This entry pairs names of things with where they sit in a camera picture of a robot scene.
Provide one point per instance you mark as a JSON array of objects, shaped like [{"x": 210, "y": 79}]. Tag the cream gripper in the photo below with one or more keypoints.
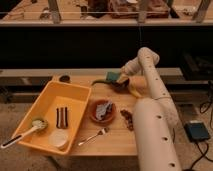
[{"x": 131, "y": 68}]

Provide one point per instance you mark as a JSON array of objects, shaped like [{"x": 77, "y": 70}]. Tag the green sponge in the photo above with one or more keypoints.
[{"x": 112, "y": 76}]

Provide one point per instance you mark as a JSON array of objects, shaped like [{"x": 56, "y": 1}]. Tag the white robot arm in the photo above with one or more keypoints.
[{"x": 154, "y": 117}]

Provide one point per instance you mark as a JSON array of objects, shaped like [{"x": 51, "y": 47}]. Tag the purple bowl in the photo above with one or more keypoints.
[{"x": 120, "y": 87}]

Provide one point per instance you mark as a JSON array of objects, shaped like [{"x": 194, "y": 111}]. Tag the orange clay bowl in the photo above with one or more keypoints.
[{"x": 110, "y": 115}]

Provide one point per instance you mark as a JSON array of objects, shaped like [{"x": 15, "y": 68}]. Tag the yellow spatula with orange head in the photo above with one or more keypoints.
[{"x": 137, "y": 86}]

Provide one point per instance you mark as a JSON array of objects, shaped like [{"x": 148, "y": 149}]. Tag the crumpled silver foil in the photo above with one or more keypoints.
[{"x": 102, "y": 109}]

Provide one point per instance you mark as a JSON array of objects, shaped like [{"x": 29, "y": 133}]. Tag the silver fork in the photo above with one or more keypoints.
[{"x": 100, "y": 132}]

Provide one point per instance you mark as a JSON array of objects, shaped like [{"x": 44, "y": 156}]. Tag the dark small cup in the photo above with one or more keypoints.
[{"x": 65, "y": 79}]

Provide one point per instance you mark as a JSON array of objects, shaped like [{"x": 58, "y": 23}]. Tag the yellow plastic bin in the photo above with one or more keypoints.
[{"x": 54, "y": 96}]

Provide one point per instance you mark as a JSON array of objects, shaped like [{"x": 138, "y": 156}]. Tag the brown sausage pair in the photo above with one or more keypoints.
[{"x": 62, "y": 118}]

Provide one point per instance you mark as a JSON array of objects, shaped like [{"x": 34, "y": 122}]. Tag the dish brush with white handle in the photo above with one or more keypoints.
[{"x": 37, "y": 125}]

